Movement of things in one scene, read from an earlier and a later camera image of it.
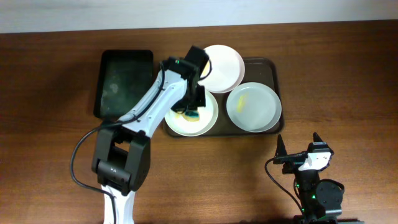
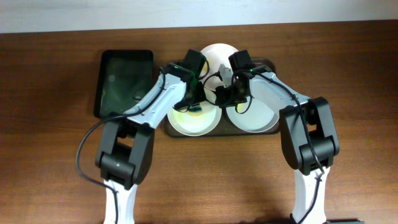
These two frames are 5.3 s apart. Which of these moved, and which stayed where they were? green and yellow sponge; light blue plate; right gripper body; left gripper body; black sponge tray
Moved: right gripper body; green and yellow sponge
Stayed: left gripper body; light blue plate; black sponge tray
